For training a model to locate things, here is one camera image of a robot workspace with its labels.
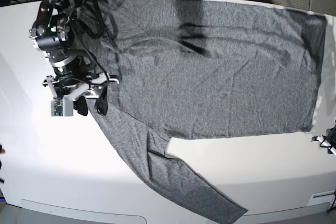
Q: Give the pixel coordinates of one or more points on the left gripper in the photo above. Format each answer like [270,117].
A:
[327,141]

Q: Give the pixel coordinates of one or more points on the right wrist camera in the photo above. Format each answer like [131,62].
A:
[63,107]

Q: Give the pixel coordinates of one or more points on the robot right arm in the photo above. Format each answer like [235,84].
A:
[57,32]

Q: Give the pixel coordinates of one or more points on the grey long-sleeve T-shirt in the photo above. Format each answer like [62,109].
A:
[196,69]

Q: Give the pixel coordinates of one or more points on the person hand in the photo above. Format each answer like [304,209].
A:
[2,151]

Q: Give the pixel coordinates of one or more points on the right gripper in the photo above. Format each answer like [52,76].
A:
[76,80]

